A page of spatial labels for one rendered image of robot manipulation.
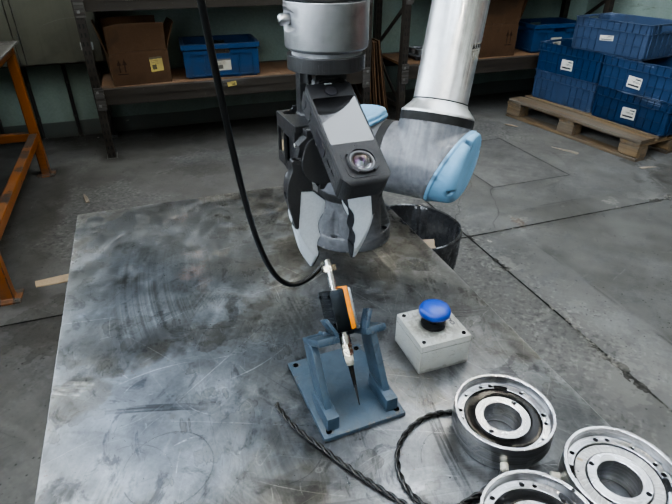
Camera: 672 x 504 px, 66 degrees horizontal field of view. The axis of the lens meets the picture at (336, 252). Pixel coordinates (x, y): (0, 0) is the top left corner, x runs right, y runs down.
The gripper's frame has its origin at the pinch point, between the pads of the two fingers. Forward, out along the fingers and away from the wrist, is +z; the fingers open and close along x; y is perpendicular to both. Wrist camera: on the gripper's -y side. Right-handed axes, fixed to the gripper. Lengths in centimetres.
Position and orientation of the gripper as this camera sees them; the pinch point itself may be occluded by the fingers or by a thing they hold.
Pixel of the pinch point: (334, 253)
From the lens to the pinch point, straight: 55.3
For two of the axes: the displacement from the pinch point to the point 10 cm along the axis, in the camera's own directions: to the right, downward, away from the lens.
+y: -3.8, -4.7, 7.9
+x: -9.2, 1.9, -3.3
